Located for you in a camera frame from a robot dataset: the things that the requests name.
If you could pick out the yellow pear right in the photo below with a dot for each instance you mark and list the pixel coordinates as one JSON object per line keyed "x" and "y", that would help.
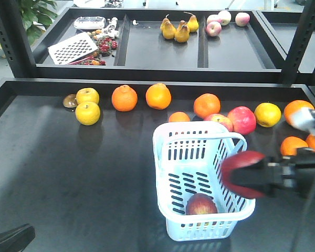
{"x": 192, "y": 23}

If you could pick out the yellow green apple back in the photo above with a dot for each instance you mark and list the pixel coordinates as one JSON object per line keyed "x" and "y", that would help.
{"x": 87, "y": 94}

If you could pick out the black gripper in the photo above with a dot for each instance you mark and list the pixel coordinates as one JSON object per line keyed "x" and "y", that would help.
{"x": 294, "y": 173}

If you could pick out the brown mushroom shaped object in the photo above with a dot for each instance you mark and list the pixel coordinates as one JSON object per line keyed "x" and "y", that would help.
{"x": 70, "y": 101}

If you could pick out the yellow green apple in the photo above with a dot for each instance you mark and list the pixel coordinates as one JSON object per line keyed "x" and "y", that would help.
{"x": 87, "y": 113}
{"x": 87, "y": 94}

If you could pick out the orange front centre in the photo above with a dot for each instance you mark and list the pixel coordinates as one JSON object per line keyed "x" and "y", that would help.
{"x": 290, "y": 145}

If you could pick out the bright red apple left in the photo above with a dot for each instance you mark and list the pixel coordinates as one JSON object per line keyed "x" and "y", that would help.
{"x": 221, "y": 119}

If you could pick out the pink apple back tray right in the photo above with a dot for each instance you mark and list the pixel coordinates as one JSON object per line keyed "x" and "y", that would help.
{"x": 242, "y": 19}

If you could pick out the orange back far left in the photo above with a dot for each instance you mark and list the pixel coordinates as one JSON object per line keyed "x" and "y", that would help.
{"x": 124, "y": 98}

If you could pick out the black wooden produce stand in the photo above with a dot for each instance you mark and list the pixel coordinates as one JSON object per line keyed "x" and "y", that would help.
{"x": 92, "y": 188}

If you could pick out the pale apple on back tray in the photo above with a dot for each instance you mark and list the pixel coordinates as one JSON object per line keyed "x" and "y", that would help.
{"x": 225, "y": 17}

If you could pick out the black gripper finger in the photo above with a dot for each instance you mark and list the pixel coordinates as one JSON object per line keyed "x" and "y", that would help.
{"x": 17, "y": 239}

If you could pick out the black upright rack post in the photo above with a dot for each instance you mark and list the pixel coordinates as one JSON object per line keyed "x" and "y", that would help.
{"x": 14, "y": 41}

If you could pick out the white plastic device back tray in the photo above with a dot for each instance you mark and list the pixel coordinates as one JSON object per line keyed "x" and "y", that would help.
{"x": 89, "y": 23}

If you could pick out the bright red apple right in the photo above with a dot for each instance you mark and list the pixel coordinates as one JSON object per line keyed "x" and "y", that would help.
{"x": 243, "y": 120}

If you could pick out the yellow pear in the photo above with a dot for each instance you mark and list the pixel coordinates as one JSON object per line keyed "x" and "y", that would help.
{"x": 167, "y": 29}
{"x": 182, "y": 32}
{"x": 192, "y": 23}

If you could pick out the large orange back right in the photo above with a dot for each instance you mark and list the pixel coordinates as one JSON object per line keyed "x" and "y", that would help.
{"x": 293, "y": 107}

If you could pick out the yellow pear left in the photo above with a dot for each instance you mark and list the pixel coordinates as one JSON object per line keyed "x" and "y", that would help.
{"x": 167, "y": 29}

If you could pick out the yellow orange citrus fruit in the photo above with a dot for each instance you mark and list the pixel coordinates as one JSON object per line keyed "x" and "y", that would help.
{"x": 267, "y": 114}

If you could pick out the green potted plant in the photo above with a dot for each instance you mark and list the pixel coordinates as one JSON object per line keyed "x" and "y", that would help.
{"x": 37, "y": 16}

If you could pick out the orange back centre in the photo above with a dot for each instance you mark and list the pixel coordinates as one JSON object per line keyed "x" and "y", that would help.
{"x": 206, "y": 104}

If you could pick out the pink apple on back tray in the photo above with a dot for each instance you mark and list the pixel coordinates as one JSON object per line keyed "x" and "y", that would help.
{"x": 213, "y": 29}

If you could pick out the small orange left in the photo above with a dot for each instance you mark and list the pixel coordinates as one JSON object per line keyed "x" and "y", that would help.
{"x": 179, "y": 117}

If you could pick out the bright red apple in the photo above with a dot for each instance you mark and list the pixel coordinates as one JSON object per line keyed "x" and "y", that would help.
{"x": 243, "y": 120}
{"x": 221, "y": 119}

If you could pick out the yellow pear middle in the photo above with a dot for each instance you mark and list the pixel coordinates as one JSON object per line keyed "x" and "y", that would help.
{"x": 182, "y": 32}

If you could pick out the light blue plastic basket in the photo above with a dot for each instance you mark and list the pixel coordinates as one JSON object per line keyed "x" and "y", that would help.
{"x": 188, "y": 157}

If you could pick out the dark red apple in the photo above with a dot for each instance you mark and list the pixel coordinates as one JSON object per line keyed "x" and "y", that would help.
{"x": 239, "y": 162}
{"x": 200, "y": 204}

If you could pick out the white perforated plastic board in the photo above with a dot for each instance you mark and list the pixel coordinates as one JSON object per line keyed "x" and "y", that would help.
{"x": 72, "y": 49}

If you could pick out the yellow green apple front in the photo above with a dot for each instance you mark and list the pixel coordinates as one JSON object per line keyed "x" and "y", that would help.
{"x": 87, "y": 113}

